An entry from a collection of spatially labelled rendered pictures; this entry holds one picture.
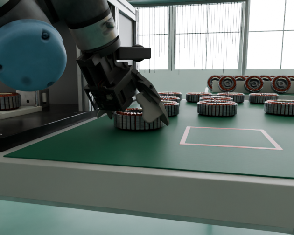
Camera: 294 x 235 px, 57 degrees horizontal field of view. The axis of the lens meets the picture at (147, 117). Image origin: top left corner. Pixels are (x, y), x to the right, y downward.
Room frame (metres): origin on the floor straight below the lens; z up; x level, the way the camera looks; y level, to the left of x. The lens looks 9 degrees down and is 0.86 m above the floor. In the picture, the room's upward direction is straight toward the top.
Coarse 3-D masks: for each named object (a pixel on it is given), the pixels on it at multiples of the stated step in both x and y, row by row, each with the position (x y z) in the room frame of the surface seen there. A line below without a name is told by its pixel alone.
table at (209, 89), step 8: (208, 80) 1.87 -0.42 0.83; (216, 80) 1.89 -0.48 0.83; (224, 80) 1.73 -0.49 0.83; (232, 80) 1.70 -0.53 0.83; (240, 80) 1.85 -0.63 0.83; (248, 80) 1.69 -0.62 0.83; (256, 80) 1.69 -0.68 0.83; (264, 80) 1.82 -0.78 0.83; (272, 80) 1.65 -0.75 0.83; (280, 80) 1.66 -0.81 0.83; (288, 80) 1.63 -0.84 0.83; (208, 88) 1.88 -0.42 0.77; (224, 88) 1.69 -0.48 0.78; (232, 88) 1.68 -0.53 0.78; (248, 88) 1.66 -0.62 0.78; (256, 88) 1.65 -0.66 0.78; (272, 88) 1.64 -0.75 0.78; (288, 88) 1.61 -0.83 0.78; (248, 96) 1.57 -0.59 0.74; (280, 96) 1.53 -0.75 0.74; (288, 96) 1.52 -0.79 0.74
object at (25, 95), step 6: (18, 90) 0.78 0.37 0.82; (42, 90) 0.78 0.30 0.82; (48, 90) 0.81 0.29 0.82; (24, 96) 0.78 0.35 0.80; (30, 96) 0.77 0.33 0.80; (48, 96) 0.81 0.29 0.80; (24, 102) 0.78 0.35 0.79; (30, 102) 0.77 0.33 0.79; (42, 102) 0.78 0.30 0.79; (48, 102) 0.81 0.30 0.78
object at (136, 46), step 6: (120, 48) 0.50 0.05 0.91; (126, 48) 0.52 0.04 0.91; (132, 48) 0.53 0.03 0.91; (138, 48) 0.55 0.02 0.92; (144, 48) 0.57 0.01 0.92; (150, 48) 0.59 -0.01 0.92; (120, 54) 0.50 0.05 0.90; (126, 54) 0.52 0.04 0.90; (132, 54) 0.53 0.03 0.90; (138, 54) 0.55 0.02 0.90; (144, 54) 0.57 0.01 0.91; (150, 54) 0.59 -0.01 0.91; (138, 60) 0.58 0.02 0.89
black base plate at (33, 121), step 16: (48, 112) 0.68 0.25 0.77; (64, 112) 0.68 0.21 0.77; (80, 112) 0.68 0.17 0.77; (96, 112) 0.75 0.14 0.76; (0, 128) 0.48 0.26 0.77; (16, 128) 0.48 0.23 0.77; (32, 128) 0.48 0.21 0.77; (48, 128) 0.52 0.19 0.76; (0, 144) 0.40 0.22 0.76; (16, 144) 0.43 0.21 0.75
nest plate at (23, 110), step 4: (20, 108) 0.67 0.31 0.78; (24, 108) 0.67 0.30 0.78; (28, 108) 0.67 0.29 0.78; (32, 108) 0.68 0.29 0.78; (36, 108) 0.69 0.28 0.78; (40, 108) 0.71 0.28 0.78; (0, 112) 0.59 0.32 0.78; (4, 112) 0.59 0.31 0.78; (8, 112) 0.59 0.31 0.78; (12, 112) 0.60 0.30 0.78; (16, 112) 0.62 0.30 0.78; (20, 112) 0.63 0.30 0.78; (24, 112) 0.64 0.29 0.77; (28, 112) 0.66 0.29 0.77; (32, 112) 0.67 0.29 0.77; (0, 116) 0.57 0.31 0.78; (4, 116) 0.58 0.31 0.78; (8, 116) 0.59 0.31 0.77; (12, 116) 0.60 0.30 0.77
